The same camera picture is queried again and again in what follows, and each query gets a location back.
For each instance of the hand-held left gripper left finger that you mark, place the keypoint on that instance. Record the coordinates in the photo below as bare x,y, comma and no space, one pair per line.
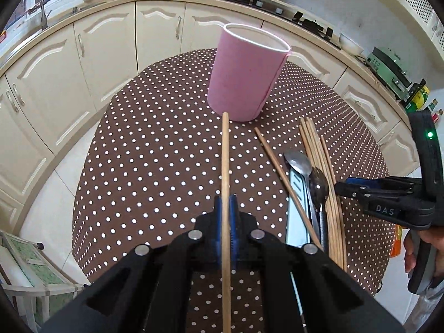
217,236

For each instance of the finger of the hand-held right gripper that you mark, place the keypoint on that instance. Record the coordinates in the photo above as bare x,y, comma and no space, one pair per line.
353,180
381,208

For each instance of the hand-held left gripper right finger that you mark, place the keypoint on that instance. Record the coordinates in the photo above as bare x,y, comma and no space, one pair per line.
233,236

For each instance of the wooden chopstick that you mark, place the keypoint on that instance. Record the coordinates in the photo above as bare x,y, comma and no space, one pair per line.
314,145
310,145
306,145
327,166
225,163
318,151
276,165

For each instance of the stainless steel spoon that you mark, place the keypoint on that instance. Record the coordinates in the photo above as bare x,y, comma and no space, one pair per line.
297,163
318,184

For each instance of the pink cup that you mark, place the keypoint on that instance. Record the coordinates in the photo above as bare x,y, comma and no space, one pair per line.
242,76

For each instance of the person's right forearm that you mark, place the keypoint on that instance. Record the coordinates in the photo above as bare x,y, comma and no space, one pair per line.
430,305

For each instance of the person's right hand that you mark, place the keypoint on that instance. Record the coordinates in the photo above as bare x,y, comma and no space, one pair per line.
433,239

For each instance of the orange packaging bag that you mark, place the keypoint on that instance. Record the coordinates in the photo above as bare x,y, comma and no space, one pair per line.
397,246

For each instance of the green electric cooker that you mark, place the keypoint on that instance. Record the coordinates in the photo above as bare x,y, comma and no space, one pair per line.
385,66

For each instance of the white bowl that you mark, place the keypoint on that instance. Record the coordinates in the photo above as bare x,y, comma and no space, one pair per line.
350,45

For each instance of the white framed green rack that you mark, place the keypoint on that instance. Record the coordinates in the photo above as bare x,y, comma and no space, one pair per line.
31,260

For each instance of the black gas hob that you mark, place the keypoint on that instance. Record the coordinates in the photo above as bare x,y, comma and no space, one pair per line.
277,7

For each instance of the cream kitchen base cabinets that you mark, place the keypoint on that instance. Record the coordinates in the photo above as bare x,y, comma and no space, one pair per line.
104,59

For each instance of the steel sink faucet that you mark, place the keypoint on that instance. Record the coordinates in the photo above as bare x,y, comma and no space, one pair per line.
43,14

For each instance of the cream kitchen wall cabinets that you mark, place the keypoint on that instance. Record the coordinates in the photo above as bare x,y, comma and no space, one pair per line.
416,0

